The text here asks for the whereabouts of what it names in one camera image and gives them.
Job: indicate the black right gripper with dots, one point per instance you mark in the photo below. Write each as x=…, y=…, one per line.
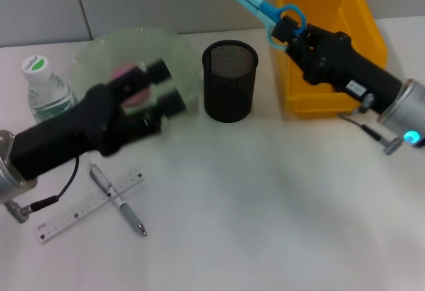
x=348, y=68

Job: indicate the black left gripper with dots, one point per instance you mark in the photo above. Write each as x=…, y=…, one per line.
x=83, y=128

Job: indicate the pink peach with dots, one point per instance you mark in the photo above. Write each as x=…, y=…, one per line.
x=136, y=100

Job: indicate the blue scissors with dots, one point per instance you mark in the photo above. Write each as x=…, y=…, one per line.
x=255, y=2

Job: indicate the clear green-label water bottle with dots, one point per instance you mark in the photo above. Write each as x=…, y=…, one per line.
x=46, y=95

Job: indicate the clear plastic ruler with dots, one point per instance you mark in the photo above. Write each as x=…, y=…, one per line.
x=76, y=214

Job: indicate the green glass fruit plate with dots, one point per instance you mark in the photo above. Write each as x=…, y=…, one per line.
x=179, y=58

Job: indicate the black mesh pen cup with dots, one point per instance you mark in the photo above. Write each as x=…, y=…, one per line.
x=229, y=85

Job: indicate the white grey ballpoint pen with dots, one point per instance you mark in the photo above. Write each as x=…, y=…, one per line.
x=127, y=211

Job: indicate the yellow plastic bin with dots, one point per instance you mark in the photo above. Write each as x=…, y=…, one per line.
x=332, y=5

